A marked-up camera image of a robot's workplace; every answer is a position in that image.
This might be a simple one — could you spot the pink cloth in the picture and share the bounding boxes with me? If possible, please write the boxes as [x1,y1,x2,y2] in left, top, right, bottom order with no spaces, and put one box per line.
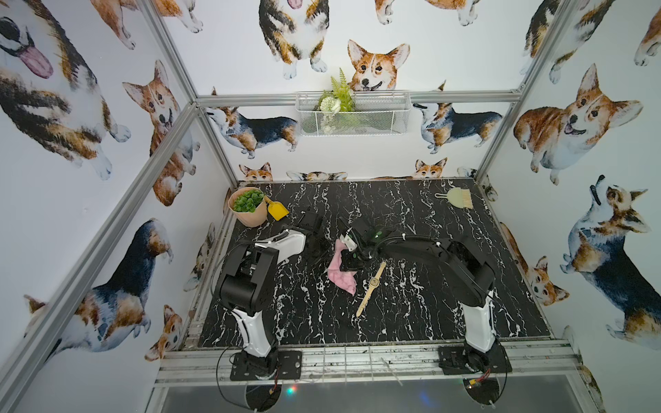
[326,239,356,296]

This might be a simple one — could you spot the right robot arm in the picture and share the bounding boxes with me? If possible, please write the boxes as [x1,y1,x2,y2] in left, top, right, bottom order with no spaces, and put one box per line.
[339,220,497,367]

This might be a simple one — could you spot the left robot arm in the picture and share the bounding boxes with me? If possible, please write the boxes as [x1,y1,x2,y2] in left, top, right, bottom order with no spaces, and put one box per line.
[214,211,327,361]

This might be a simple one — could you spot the yellow toy shovel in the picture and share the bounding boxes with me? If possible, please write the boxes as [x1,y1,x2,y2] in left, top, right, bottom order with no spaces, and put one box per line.
[264,196,289,221]

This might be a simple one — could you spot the terracotta pot green plant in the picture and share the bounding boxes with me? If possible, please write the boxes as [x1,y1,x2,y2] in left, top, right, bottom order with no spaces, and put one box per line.
[227,187,268,228]

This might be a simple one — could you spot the beige hand brush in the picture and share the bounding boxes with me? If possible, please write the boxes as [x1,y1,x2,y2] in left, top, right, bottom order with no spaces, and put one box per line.
[434,188,473,209]

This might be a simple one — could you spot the green fern white flower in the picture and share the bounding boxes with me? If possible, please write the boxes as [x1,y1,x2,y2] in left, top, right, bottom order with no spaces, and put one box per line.
[314,69,356,134]

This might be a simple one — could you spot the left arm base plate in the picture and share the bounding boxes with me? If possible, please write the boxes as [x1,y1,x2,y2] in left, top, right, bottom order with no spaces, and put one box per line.
[230,349,303,381]

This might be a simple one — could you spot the white wire wall basket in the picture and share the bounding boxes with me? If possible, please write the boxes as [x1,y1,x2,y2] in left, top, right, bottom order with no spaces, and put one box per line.
[295,91,412,136]

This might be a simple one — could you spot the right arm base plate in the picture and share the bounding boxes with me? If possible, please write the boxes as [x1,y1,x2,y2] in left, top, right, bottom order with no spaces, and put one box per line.
[437,342,512,375]

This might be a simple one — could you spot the aluminium front rail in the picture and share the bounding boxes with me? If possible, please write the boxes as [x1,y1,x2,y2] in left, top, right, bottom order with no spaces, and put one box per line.
[154,340,580,387]

